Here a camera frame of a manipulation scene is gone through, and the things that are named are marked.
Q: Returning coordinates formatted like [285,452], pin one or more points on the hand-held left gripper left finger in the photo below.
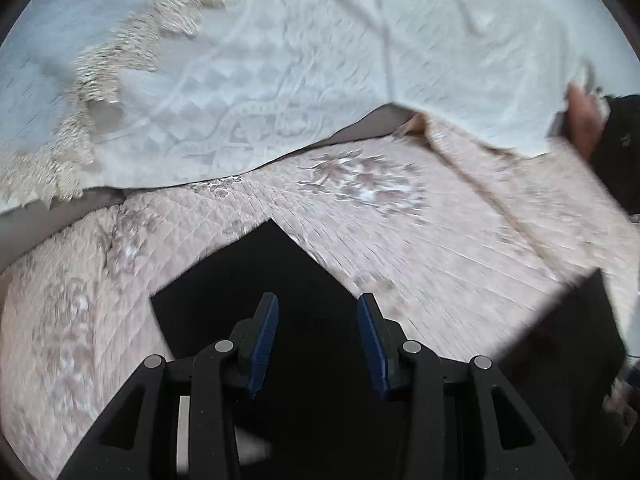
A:
[266,330]

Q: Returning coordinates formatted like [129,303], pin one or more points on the person's right hand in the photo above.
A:
[582,115]

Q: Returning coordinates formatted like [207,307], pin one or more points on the white lace cover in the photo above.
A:
[300,60]

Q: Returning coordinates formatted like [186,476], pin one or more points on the blue-grey pillow with lace trim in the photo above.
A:
[75,10]

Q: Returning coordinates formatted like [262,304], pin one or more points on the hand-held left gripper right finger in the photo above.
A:
[372,340]

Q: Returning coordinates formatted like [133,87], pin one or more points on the black pants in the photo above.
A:
[280,270]

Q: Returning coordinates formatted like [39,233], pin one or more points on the pink quilted floral bedspread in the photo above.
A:
[425,240]

